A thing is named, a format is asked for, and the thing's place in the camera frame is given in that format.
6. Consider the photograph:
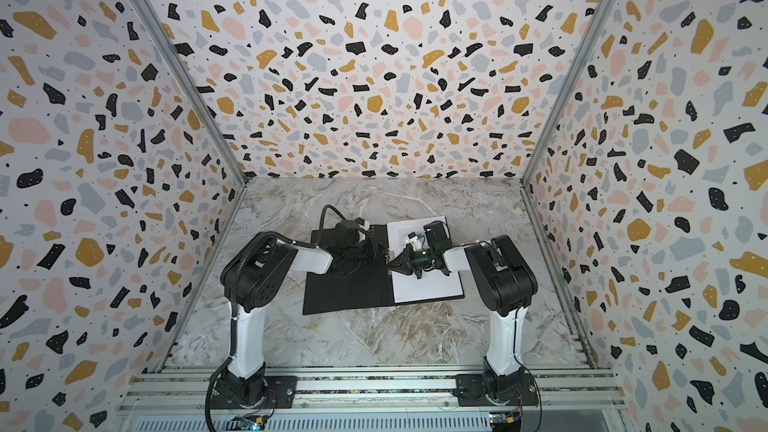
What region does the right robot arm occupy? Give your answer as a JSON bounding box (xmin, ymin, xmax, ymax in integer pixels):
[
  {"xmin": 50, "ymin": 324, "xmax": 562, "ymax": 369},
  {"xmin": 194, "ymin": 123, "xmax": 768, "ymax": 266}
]
[{"xmin": 386, "ymin": 220, "xmax": 538, "ymax": 405}]

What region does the left corner aluminium profile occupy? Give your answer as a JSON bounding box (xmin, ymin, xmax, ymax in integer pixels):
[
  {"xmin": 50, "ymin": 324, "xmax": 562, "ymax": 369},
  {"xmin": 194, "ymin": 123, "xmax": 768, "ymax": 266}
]
[{"xmin": 129, "ymin": 0, "xmax": 247, "ymax": 187}]

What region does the aluminium mounting rail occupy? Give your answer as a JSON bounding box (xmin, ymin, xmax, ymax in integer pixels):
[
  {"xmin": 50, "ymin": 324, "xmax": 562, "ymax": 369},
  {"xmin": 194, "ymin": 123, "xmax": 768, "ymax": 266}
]
[{"xmin": 118, "ymin": 365, "xmax": 626, "ymax": 416}]

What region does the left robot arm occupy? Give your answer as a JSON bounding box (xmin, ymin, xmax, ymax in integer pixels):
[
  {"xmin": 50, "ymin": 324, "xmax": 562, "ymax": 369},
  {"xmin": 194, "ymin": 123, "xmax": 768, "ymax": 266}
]
[{"xmin": 212, "ymin": 219, "xmax": 393, "ymax": 406}]

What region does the right circuit board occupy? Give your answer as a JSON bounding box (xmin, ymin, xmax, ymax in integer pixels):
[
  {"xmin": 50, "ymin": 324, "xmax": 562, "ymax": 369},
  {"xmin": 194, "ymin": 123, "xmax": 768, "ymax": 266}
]
[{"xmin": 489, "ymin": 412, "xmax": 522, "ymax": 432}]

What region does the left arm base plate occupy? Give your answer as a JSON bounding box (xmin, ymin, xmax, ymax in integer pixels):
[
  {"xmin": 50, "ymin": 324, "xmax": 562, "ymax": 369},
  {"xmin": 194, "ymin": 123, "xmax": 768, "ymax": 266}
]
[{"xmin": 207, "ymin": 374, "xmax": 298, "ymax": 410}]

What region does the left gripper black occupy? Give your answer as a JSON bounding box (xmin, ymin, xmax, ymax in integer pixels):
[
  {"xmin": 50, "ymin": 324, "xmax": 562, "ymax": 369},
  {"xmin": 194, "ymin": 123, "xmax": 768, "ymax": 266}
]
[{"xmin": 342, "ymin": 238, "xmax": 386, "ymax": 267}]

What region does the right corner aluminium profile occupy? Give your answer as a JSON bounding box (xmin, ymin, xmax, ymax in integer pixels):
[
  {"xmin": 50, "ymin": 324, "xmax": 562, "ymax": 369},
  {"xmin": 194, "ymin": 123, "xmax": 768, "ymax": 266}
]
[{"xmin": 521, "ymin": 0, "xmax": 615, "ymax": 190}]

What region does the circuit board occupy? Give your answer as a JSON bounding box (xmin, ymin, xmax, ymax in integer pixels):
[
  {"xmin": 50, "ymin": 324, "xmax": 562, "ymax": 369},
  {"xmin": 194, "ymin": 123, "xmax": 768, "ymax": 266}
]
[
  {"xmin": 226, "ymin": 415, "xmax": 268, "ymax": 432},
  {"xmin": 489, "ymin": 412, "xmax": 522, "ymax": 432}
]

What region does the white text paper sheet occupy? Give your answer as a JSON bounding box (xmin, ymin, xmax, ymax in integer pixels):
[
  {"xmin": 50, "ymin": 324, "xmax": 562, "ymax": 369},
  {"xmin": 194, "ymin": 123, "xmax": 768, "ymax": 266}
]
[{"xmin": 385, "ymin": 216, "xmax": 464, "ymax": 305}]

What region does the left circuit board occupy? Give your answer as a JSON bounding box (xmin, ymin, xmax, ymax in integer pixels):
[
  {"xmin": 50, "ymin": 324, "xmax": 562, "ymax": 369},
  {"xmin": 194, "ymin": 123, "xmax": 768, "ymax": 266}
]
[{"xmin": 226, "ymin": 415, "xmax": 268, "ymax": 432}]

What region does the corner aluminium profile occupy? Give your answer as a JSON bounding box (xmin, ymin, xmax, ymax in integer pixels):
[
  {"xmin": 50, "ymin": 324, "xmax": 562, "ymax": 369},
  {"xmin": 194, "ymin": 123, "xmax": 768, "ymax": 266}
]
[
  {"xmin": 521, "ymin": 0, "xmax": 615, "ymax": 190},
  {"xmin": 129, "ymin": 0, "xmax": 247, "ymax": 187}
]

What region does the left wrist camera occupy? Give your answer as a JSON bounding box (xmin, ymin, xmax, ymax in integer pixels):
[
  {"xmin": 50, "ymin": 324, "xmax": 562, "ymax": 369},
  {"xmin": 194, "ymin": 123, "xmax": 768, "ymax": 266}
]
[{"xmin": 354, "ymin": 217, "xmax": 370, "ymax": 230}]

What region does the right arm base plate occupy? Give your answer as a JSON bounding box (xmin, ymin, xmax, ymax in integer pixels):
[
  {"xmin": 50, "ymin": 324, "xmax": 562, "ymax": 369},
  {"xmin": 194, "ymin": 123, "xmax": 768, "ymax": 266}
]
[{"xmin": 452, "ymin": 371, "xmax": 539, "ymax": 407}]

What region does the orange folder black inside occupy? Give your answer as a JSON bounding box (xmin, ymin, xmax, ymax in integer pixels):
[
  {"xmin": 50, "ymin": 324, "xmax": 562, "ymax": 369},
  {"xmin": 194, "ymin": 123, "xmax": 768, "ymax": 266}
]
[{"xmin": 301, "ymin": 223, "xmax": 466, "ymax": 316}]

